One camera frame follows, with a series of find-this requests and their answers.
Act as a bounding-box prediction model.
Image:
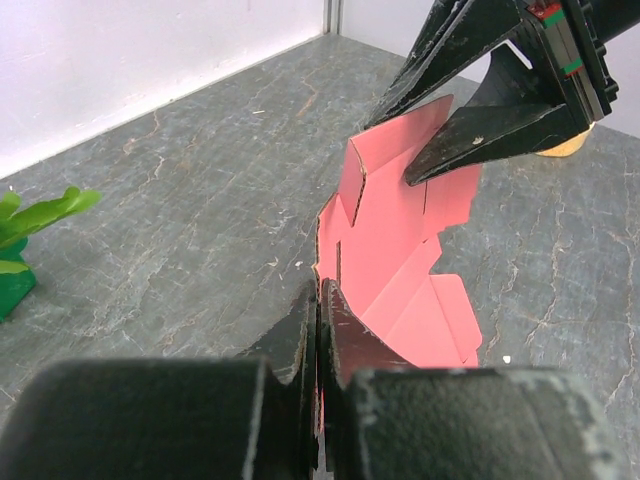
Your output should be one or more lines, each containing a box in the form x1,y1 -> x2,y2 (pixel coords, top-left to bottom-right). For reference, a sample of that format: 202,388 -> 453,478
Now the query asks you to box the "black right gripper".
364,1 -> 639,186

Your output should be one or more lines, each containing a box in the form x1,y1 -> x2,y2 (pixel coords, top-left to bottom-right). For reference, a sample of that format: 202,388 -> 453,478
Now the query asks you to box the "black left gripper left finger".
1,283 -> 317,479

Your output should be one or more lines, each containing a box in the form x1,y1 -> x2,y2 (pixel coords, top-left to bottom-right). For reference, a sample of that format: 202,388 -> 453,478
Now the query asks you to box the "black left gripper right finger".
319,279 -> 628,479

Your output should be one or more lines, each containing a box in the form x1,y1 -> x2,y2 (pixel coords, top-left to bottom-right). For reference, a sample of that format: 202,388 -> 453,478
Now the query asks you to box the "pink paper box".
314,95 -> 482,368

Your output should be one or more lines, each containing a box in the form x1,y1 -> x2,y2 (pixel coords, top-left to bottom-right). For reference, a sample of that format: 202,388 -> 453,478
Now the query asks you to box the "yellow masking tape roll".
536,122 -> 596,158

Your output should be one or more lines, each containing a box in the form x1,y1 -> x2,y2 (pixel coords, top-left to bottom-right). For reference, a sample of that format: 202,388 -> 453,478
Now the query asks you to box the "green plastic tray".
1,238 -> 36,322

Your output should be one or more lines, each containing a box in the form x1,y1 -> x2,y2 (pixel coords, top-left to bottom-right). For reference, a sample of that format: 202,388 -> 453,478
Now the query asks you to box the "green leafy vegetable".
1,186 -> 102,251

